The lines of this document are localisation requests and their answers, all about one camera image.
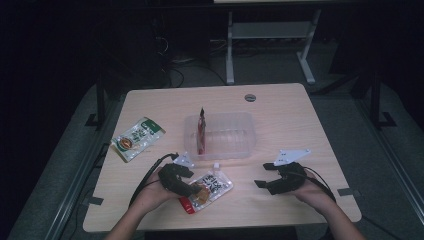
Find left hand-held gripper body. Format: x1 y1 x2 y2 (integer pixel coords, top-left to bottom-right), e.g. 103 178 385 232
157 152 198 198

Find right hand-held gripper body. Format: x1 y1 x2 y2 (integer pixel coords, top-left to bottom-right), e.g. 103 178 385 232
265 148 312 196

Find white spouted snack packet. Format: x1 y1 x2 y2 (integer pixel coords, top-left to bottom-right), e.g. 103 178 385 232
178 162 235 215

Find red snack packet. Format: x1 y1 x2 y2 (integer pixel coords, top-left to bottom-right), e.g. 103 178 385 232
196 106 208 156

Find clear plastic container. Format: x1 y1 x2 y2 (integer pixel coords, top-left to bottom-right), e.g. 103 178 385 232
183 111 258 162

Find green snack packet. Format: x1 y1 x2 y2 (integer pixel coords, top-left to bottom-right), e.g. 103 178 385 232
110 116 167 164

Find person's left hand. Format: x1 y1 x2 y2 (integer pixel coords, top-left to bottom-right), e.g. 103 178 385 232
130 172 184 215

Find person's right hand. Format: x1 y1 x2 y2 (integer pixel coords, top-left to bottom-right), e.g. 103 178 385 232
292 169 335 216

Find grey tape strip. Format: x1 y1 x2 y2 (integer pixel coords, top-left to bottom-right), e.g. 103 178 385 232
81 196 105 207
337 187 362 198

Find black metal stand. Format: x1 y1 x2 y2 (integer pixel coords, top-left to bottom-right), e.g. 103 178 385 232
84 74 108 131
366 69 398 130

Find left hand-held gripper cable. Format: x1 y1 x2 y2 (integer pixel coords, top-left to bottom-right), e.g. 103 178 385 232
128 152 180 208

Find hand-held gripper cable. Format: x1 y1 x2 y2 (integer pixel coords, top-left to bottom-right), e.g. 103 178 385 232
128 152 180 208
300 165 338 203

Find right hand-held gripper cable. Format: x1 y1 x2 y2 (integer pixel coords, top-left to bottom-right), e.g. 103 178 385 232
300 165 338 203

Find black cable beside table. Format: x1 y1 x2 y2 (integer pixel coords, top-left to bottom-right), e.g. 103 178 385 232
361 214 404 240
66 142 112 240

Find black floor cables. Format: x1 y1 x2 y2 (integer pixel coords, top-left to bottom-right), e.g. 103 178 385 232
153 35 228 89

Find white metal table frame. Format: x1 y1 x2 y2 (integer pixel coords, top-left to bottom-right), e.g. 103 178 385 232
225 9 323 86

